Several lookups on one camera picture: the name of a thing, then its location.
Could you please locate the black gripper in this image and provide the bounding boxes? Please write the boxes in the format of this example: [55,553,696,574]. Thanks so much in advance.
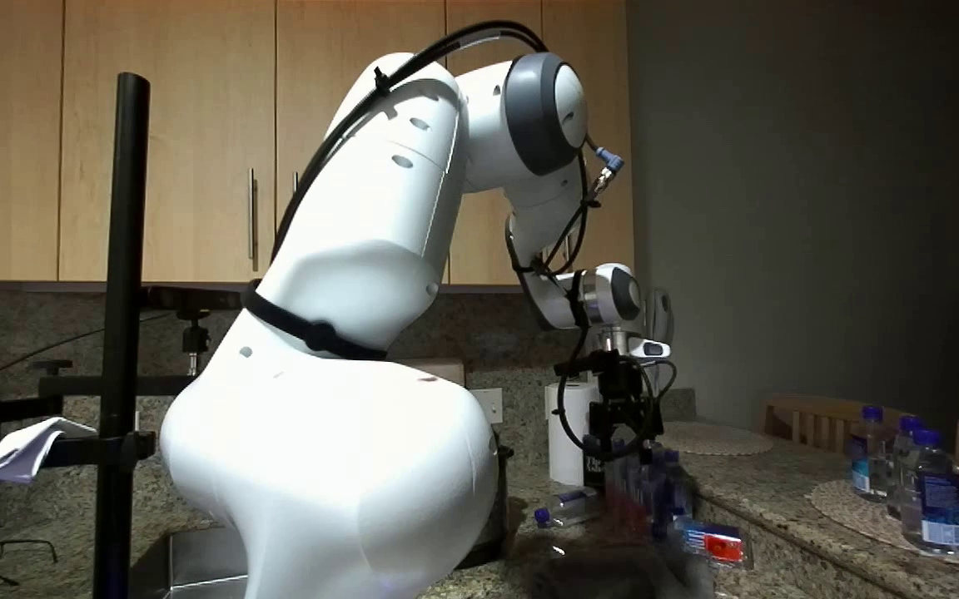
[586,352,666,493]

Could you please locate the white paper towel roll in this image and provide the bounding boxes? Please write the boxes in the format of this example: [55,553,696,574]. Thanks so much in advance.
[544,374,607,493]

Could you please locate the blue capped water bottle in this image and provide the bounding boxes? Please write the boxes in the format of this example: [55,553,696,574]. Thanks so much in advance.
[652,442,701,532]

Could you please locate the clear plastic water bottle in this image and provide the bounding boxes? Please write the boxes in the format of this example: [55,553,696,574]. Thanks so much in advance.
[530,495,607,532]

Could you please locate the red white labelled packet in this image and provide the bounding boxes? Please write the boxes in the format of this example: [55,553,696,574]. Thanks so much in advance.
[687,525,753,569]

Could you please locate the white backsplash power socket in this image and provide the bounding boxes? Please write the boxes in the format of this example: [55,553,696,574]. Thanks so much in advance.
[466,386,509,431]

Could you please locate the blue label water bottle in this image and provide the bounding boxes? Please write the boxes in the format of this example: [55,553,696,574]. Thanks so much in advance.
[909,426,959,558]

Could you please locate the steel sink basin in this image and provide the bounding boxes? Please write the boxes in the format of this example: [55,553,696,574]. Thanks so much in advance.
[126,520,254,599]

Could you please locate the black clamp knob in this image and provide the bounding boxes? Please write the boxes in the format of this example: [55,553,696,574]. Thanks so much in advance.
[174,307,220,384]

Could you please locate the black vertical stand pole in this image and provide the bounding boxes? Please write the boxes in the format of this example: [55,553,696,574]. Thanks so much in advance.
[90,69,153,599]

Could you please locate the white crumpled cloth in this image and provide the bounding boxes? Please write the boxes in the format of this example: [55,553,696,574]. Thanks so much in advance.
[0,412,99,485]

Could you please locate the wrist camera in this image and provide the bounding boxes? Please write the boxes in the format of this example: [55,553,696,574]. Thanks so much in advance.
[624,332,677,366]

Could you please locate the black velcro strap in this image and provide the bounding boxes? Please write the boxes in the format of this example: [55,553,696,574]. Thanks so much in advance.
[240,284,392,362]

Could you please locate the steel cabinet bar handle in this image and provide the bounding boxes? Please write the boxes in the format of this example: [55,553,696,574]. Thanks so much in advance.
[247,167,265,275]

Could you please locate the black horizontal stand rail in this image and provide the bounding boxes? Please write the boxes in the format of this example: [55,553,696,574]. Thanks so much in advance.
[0,369,201,406]
[0,426,163,470]

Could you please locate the wooden wall cabinet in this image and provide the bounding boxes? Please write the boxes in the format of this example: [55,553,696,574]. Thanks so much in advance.
[0,0,636,291]

